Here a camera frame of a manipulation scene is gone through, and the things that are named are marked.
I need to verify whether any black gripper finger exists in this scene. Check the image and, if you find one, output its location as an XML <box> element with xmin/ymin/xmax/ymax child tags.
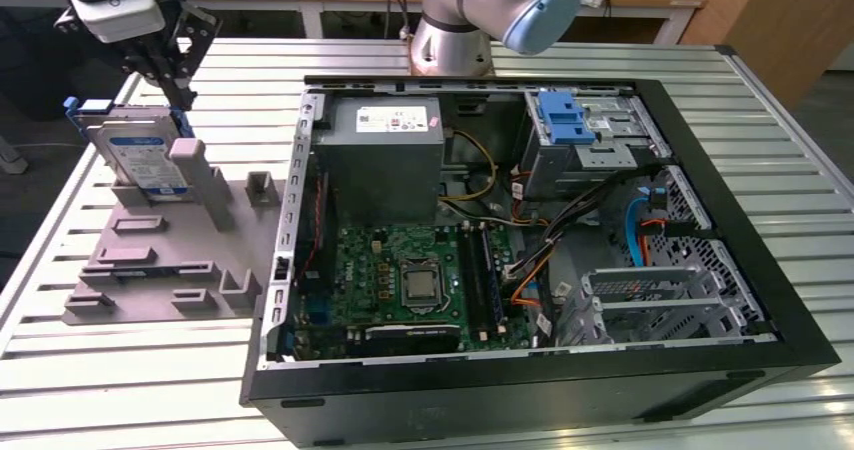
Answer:
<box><xmin>170</xmin><ymin>5</ymin><xmax>223</xmax><ymax>112</ymax></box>
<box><xmin>122</xmin><ymin>37</ymin><xmax>183</xmax><ymax>110</ymax></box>

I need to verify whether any hard disk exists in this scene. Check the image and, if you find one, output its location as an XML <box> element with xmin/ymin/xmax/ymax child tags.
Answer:
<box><xmin>63</xmin><ymin>97</ymin><xmax>196</xmax><ymax>206</ymax></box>

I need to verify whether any blue disk data wire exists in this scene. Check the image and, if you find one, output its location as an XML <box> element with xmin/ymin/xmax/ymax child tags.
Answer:
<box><xmin>625</xmin><ymin>185</ymin><xmax>670</xmax><ymax>270</ymax></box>

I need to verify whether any orange disk power wire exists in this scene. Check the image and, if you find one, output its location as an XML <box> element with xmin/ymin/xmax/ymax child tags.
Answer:
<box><xmin>637</xmin><ymin>217</ymin><xmax>714</xmax><ymax>267</ymax></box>

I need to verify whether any metal disk bay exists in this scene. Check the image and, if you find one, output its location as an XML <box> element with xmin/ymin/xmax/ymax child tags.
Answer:
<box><xmin>558</xmin><ymin>264</ymin><xmax>766</xmax><ymax>347</ymax></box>

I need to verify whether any black office chair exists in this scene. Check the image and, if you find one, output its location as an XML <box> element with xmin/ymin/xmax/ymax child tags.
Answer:
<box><xmin>0</xmin><ymin>4</ymin><xmax>92</xmax><ymax>124</ymax></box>

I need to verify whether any grey stand foot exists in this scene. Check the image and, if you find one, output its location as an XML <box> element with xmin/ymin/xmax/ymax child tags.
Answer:
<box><xmin>0</xmin><ymin>134</ymin><xmax>29</xmax><ymax>176</ymax></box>

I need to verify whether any grey parts rack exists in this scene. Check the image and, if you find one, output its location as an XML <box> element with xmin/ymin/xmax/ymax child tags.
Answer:
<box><xmin>60</xmin><ymin>138</ymin><xmax>288</xmax><ymax>327</ymax></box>

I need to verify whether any grey power supply unit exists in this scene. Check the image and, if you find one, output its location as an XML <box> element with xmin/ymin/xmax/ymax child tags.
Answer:
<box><xmin>311</xmin><ymin>94</ymin><xmax>447</xmax><ymax>227</ymax></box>

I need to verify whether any green motherboard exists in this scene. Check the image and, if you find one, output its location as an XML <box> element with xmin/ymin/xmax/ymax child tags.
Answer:
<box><xmin>286</xmin><ymin>222</ymin><xmax>542</xmax><ymax>361</ymax></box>

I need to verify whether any CPU socket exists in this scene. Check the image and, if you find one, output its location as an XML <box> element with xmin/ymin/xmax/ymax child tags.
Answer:
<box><xmin>396</xmin><ymin>257</ymin><xmax>447</xmax><ymax>317</ymax></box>

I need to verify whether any blue plastic drive latch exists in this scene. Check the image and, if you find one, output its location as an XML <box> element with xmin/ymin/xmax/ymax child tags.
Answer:
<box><xmin>535</xmin><ymin>89</ymin><xmax>597</xmax><ymax>146</ymax></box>

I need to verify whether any silver CPU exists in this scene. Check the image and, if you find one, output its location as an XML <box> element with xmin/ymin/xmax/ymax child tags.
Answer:
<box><xmin>403</xmin><ymin>268</ymin><xmax>440</xmax><ymax>301</ymax></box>

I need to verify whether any metal optical drive cage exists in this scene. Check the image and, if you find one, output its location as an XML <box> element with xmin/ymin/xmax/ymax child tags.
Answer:
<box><xmin>519</xmin><ymin>88</ymin><xmax>674</xmax><ymax>201</ymax></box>

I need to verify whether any black RAM stick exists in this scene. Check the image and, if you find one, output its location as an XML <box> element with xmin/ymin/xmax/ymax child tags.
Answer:
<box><xmin>477</xmin><ymin>222</ymin><xmax>513</xmax><ymax>339</ymax></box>

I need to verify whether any black graphics card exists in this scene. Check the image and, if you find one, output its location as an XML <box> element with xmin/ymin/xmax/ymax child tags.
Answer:
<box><xmin>346</xmin><ymin>322</ymin><xmax>463</xmax><ymax>357</ymax></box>

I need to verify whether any black open PC case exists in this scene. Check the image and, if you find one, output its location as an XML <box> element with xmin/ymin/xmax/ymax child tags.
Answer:
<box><xmin>238</xmin><ymin>74</ymin><xmax>841</xmax><ymax>449</ymax></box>

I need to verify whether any thin black hanging cable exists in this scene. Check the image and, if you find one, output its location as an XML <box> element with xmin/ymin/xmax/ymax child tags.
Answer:
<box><xmin>384</xmin><ymin>0</ymin><xmax>416</xmax><ymax>39</ymax></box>

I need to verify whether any thin red wire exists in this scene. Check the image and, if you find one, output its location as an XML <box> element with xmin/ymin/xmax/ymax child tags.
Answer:
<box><xmin>303</xmin><ymin>169</ymin><xmax>334</xmax><ymax>279</ymax></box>

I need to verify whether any yellow wire bundle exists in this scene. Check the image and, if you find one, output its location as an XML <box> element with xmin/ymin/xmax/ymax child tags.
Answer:
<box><xmin>436</xmin><ymin>128</ymin><xmax>501</xmax><ymax>204</ymax></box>

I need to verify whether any black cable bundle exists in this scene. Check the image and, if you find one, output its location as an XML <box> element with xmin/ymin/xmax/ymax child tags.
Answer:
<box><xmin>510</xmin><ymin>165</ymin><xmax>666</xmax><ymax>284</ymax></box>

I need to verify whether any orange black wire bundle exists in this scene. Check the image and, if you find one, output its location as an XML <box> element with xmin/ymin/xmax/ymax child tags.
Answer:
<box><xmin>507</xmin><ymin>257</ymin><xmax>557</xmax><ymax>312</ymax></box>

